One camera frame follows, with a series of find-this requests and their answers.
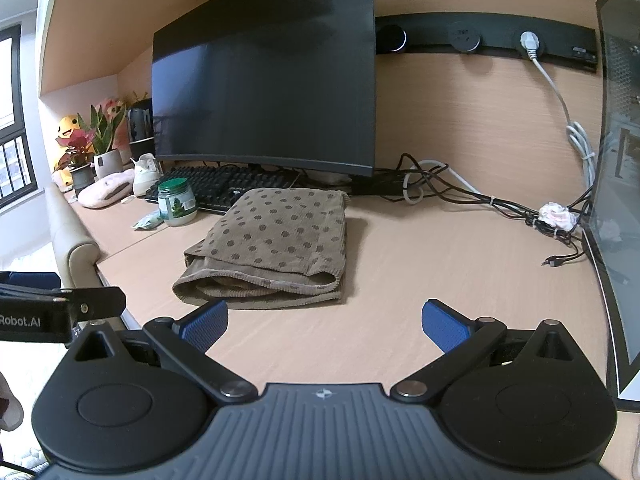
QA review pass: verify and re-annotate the black computer monitor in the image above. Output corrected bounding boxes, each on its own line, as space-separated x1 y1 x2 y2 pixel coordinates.
151 0 377 179

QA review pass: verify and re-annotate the pink plush slipper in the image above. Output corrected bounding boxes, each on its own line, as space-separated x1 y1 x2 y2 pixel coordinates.
77 168 136 209

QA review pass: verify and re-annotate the green lidded glass jar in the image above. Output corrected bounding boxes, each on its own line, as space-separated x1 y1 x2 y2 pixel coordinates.
157 178 199 227

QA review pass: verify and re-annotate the black cable bundle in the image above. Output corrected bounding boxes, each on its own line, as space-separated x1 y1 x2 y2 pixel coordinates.
397 152 595 269

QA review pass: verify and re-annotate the yellow plush toy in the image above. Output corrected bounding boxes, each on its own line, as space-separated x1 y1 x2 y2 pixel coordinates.
52 114 94 192

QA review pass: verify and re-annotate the dark pot red plant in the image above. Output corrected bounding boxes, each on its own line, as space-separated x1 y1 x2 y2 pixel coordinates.
53 129 98 199

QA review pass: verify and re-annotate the black keyboard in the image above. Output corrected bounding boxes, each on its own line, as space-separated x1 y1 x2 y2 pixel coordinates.
144 165 302 217

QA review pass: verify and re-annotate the white pot green plant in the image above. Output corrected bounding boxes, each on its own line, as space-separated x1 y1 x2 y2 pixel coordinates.
90 98 127 181

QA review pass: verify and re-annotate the grey round track socket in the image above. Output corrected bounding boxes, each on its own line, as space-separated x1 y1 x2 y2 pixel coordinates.
447 22 483 55

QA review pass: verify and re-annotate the beige chair armrest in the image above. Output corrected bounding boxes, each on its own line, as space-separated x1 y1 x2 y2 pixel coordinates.
44 182 117 289

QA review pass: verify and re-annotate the brown polka dot garment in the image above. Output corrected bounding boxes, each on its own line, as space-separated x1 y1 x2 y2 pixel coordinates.
172 187 352 310

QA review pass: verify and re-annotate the white power cable with plug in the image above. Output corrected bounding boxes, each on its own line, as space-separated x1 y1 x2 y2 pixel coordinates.
519 30 599 197

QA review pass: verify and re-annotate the black window frame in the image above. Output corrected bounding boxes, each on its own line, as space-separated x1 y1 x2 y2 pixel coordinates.
0 24 40 212

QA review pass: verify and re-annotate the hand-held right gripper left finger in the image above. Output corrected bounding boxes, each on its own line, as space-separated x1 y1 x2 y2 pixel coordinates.
72 300 259 404

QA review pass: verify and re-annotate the crumpled white tissue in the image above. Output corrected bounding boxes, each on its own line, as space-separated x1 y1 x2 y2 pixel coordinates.
538 201 581 231

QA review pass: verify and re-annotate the black electric kettle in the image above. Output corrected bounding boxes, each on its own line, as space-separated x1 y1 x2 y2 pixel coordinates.
127 99 156 162

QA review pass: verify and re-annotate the black round track socket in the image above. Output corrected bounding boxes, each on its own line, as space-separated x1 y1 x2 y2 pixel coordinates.
375 23 407 55

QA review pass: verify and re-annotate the white shoe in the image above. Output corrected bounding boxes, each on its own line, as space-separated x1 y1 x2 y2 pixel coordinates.
130 153 164 197

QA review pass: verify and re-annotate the small green white packet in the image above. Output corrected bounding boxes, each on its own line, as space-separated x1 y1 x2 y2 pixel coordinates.
132 211 166 231

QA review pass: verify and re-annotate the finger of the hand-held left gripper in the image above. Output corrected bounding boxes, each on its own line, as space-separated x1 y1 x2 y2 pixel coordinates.
59 287 127 322

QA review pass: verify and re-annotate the grey white looped cable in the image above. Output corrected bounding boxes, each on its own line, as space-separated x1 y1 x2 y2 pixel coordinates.
402 159 482 206

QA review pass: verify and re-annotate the black power adapter box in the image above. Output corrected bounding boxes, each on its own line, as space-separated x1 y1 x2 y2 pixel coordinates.
351 172 407 197

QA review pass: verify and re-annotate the black wall power track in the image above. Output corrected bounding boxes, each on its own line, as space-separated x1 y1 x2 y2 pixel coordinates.
375 11 600 67

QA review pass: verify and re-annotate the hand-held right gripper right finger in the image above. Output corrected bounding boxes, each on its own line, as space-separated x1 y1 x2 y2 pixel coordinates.
390 299 577 403

